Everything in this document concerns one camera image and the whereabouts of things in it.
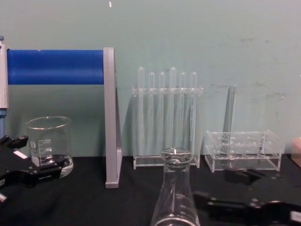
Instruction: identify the pale brown box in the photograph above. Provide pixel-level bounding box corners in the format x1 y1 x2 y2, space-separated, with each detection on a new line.
291 137 301 166

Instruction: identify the clear acrylic test tube rack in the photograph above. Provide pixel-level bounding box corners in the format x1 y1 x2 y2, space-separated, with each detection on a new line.
204 129 283 173

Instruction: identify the blue pipette stand bar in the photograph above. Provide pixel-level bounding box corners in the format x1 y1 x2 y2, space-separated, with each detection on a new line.
6 48 105 86

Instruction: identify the black table cloth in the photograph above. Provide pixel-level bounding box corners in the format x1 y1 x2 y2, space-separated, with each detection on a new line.
0 154 301 226

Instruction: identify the clear acrylic pipette rack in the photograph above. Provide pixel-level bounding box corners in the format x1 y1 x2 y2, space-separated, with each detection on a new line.
131 86 204 170

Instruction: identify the grey pipette stand side panel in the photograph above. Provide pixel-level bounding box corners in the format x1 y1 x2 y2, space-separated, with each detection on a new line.
103 47 123 189

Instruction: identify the glass conical flask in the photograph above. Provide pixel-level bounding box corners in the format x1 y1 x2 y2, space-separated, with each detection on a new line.
150 147 201 226

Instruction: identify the clear glass test tube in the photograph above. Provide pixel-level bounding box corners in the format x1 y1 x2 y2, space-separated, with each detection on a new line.
222 84 237 144

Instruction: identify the glass beaker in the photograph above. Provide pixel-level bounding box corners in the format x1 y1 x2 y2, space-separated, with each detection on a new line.
25 116 74 178

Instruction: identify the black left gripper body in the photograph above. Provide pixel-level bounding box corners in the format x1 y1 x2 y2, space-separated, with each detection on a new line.
0 144 33 176

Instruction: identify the clear plastic transfer pipette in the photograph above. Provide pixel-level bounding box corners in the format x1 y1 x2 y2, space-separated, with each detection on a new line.
170 66 177 151

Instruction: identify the grey and blue pipette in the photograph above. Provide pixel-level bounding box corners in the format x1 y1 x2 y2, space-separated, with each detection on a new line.
0 35 10 138

